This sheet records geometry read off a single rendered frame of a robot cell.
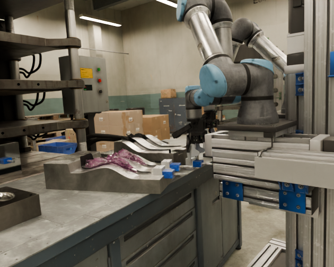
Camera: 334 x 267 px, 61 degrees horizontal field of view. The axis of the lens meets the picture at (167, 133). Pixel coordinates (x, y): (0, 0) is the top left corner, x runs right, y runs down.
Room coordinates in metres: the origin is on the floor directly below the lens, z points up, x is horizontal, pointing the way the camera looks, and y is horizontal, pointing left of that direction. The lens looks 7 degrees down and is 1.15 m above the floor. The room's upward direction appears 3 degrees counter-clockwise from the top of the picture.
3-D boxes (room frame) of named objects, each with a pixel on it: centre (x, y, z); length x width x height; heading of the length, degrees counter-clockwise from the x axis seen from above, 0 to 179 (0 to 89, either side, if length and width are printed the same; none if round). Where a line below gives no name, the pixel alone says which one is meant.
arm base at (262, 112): (1.07, -0.34, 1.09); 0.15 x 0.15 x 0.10
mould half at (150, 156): (1.55, 0.11, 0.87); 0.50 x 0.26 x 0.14; 56
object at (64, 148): (5.03, 1.96, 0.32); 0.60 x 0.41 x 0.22; 59
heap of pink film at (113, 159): (1.21, 0.23, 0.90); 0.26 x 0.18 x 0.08; 74
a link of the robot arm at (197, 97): (1.26, -0.18, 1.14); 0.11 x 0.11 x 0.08; 15
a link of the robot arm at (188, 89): (1.35, -0.13, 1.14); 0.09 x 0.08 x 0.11; 15
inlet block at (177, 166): (1.19, -0.04, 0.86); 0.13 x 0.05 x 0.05; 74
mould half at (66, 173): (1.21, 0.24, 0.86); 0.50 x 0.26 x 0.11; 74
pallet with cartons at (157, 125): (6.74, 0.65, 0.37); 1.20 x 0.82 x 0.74; 61
